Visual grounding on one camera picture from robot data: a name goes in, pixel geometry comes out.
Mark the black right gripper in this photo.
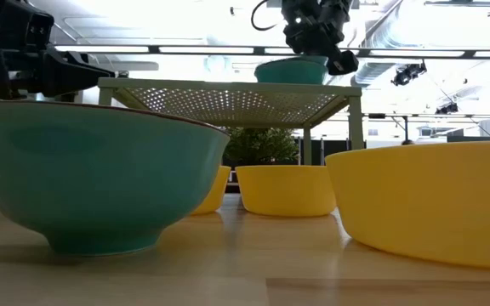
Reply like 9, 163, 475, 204
282, 0, 360, 77

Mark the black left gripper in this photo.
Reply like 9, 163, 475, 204
0, 45, 117, 102

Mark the teal bowl with floral interior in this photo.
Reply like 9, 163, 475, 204
0, 100, 231, 258
254, 54, 329, 85

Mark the yellow plastic bowl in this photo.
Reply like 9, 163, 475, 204
235, 164, 338, 218
191, 165, 232, 216
324, 141, 490, 270

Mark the overhead light bar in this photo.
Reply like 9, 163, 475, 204
53, 43, 490, 60

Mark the black ceiling spotlight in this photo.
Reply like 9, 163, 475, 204
391, 60, 428, 88
435, 101, 459, 116

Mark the black room divider panel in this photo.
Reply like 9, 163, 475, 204
298, 138, 368, 167

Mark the green perforated metal shelf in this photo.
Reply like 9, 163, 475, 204
97, 76, 365, 167

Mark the artificial plant in black pot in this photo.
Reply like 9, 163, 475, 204
222, 126, 300, 167

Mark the black computer monitor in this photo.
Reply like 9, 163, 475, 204
447, 135, 490, 144

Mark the silver ceiling air duct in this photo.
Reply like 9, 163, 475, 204
328, 0, 442, 88

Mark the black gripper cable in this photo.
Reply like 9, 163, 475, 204
250, 0, 287, 32

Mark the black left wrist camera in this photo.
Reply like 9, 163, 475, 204
0, 0, 55, 53

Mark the background rig frame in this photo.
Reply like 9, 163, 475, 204
366, 112, 490, 147

